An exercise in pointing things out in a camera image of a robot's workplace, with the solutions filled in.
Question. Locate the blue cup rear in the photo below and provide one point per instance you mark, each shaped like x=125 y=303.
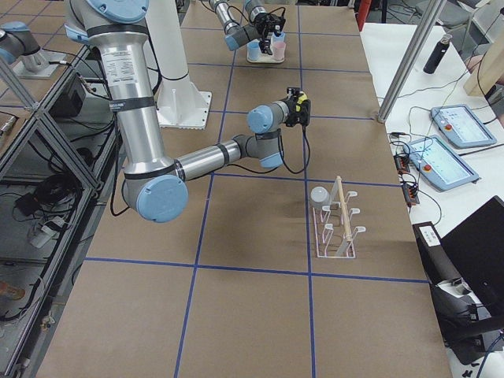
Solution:
x=278 y=38

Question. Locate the blue cup front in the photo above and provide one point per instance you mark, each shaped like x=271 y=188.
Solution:
x=253 y=51

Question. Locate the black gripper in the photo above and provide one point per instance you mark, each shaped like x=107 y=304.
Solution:
x=262 y=32
x=292 y=112

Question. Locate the pink plastic cup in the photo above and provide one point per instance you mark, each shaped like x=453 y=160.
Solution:
x=278 y=50

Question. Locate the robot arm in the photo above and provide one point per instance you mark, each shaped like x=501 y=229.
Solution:
x=145 y=65
x=237 y=34

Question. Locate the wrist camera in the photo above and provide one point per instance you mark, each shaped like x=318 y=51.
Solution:
x=305 y=113

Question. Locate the blue teach pendant far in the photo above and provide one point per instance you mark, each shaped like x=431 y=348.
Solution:
x=461 y=126

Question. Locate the yellow plastic cup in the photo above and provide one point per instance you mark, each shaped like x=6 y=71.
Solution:
x=300 y=101

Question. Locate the aluminium frame post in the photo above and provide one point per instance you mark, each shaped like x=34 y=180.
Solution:
x=414 y=48

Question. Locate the white plastic cup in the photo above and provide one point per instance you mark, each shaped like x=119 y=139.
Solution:
x=319 y=197

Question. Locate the blue teach pendant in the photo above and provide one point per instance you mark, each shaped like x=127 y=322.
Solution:
x=439 y=164
x=461 y=126

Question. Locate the cream cartoon tray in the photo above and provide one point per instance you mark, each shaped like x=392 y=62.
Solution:
x=265 y=59

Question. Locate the black water bottle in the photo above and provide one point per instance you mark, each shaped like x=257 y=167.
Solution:
x=437 y=54

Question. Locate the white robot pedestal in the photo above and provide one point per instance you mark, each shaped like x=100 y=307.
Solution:
x=179 y=102

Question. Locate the white wire cup rack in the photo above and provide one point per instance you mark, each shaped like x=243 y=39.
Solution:
x=334 y=235

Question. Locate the blue cup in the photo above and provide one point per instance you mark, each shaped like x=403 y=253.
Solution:
x=253 y=51
x=278 y=38

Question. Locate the blue teach pendant near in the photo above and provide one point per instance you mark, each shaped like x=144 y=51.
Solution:
x=439 y=164

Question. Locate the black laptop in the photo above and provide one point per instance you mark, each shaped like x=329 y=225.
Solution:
x=475 y=248

